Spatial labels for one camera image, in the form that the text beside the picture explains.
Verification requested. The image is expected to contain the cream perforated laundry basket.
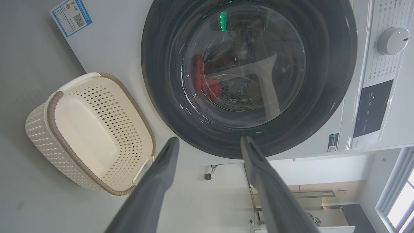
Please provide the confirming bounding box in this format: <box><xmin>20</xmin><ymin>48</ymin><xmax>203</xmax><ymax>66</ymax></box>
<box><xmin>25</xmin><ymin>72</ymin><xmax>157</xmax><ymax>196</ymax></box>

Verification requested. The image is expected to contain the white framed window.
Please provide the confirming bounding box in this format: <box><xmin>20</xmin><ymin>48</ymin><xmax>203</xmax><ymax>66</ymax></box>
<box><xmin>375</xmin><ymin>147</ymin><xmax>414</xmax><ymax>233</ymax></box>

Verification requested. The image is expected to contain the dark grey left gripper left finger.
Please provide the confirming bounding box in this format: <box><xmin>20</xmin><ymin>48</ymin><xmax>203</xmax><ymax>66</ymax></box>
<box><xmin>104</xmin><ymin>137</ymin><xmax>180</xmax><ymax>233</ymax></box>

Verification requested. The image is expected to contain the blue white energy label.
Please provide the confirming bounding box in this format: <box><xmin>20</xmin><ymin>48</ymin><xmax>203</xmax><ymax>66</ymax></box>
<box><xmin>50</xmin><ymin>0</ymin><xmax>93</xmax><ymax>38</ymax></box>

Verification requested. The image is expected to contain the dark round washing machine door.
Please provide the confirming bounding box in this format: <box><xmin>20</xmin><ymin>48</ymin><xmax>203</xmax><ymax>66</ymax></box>
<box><xmin>141</xmin><ymin>0</ymin><xmax>358</xmax><ymax>160</ymax></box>

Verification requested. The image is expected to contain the black washing machine display panel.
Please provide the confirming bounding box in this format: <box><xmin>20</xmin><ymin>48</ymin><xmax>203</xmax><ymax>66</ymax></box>
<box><xmin>353</xmin><ymin>79</ymin><xmax>394</xmax><ymax>139</ymax></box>

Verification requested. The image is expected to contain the white washing machine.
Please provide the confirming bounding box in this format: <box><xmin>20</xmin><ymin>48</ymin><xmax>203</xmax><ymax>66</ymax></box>
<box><xmin>50</xmin><ymin>0</ymin><xmax>414</xmax><ymax>162</ymax></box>

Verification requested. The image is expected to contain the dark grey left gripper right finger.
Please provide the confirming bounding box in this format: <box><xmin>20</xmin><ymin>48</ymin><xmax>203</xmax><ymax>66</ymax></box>
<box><xmin>240</xmin><ymin>136</ymin><xmax>321</xmax><ymax>233</ymax></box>

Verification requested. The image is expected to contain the red Bulls basketball jersey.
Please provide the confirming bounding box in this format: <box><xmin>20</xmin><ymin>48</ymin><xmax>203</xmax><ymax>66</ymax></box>
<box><xmin>193</xmin><ymin>53</ymin><xmax>224</xmax><ymax>103</ymax></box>

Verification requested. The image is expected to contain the white round control knob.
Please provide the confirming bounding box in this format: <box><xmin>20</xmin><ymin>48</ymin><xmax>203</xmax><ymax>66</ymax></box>
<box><xmin>377</xmin><ymin>27</ymin><xmax>410</xmax><ymax>55</ymax></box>

